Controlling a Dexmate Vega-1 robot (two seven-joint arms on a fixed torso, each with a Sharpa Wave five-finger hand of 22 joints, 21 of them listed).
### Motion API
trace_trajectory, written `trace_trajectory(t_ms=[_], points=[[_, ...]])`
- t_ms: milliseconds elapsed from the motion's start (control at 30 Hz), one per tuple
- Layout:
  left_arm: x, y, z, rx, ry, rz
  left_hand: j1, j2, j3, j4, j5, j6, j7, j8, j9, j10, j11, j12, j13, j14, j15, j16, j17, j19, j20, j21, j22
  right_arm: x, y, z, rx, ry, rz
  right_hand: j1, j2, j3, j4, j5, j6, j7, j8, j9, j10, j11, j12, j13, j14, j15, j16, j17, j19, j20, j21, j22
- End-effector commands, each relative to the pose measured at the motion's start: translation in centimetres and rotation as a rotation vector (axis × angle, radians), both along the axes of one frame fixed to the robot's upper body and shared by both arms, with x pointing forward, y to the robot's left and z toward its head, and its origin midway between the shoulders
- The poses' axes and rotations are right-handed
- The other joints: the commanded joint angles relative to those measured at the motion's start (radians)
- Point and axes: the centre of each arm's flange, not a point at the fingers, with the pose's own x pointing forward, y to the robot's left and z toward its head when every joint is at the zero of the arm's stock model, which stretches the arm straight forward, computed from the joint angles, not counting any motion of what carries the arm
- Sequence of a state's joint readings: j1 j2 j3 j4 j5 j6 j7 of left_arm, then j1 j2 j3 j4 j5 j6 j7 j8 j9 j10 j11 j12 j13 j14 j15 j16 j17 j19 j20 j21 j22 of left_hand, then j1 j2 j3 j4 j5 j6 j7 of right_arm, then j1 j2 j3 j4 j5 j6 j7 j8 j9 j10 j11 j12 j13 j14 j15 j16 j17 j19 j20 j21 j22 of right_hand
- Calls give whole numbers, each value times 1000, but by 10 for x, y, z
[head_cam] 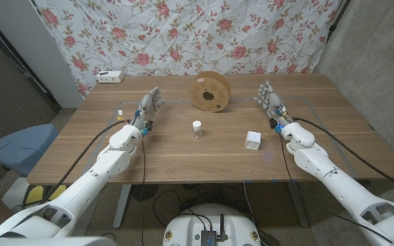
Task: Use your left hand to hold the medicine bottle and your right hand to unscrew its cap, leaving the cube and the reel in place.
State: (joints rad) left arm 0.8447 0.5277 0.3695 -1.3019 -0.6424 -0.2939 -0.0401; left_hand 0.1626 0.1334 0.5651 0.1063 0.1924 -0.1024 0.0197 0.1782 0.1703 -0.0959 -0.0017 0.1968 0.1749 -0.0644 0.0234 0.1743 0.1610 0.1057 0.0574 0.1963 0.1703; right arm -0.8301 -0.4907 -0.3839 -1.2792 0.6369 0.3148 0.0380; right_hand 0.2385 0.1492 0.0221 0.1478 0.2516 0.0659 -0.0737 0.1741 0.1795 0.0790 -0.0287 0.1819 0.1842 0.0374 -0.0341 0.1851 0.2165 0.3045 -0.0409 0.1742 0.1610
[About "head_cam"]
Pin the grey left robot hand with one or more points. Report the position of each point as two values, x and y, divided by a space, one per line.
147 106

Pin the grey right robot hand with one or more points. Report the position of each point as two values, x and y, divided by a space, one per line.
272 100

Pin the white bottle cap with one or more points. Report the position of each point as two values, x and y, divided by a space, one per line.
197 124

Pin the clear medicine bottle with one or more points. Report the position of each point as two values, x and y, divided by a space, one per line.
197 134

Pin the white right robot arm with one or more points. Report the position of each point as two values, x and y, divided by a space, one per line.
337 184

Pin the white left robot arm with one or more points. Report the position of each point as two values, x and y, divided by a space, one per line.
80 194

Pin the white cube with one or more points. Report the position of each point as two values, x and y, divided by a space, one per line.
253 140

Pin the cardboard filament reel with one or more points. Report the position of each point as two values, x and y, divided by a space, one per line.
200 90

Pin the white power strip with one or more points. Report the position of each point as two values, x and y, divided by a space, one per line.
109 77

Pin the floral backdrop cloth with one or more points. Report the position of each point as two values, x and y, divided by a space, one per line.
190 34

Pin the black round floor disc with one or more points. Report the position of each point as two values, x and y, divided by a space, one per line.
144 192

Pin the black backdrop stand pole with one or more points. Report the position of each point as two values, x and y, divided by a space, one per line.
337 20

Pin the white table leg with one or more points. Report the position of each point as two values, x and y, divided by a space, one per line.
121 208

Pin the grey table leg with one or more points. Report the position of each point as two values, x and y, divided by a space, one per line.
298 205

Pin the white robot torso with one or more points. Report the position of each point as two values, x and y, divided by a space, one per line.
190 225

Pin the blue padded stool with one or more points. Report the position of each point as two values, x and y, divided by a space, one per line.
26 147

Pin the white board with yellow patches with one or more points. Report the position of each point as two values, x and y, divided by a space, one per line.
36 194

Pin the black electronics module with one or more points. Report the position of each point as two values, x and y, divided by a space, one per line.
209 237

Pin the white wall panel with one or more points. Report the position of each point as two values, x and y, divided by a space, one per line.
29 44

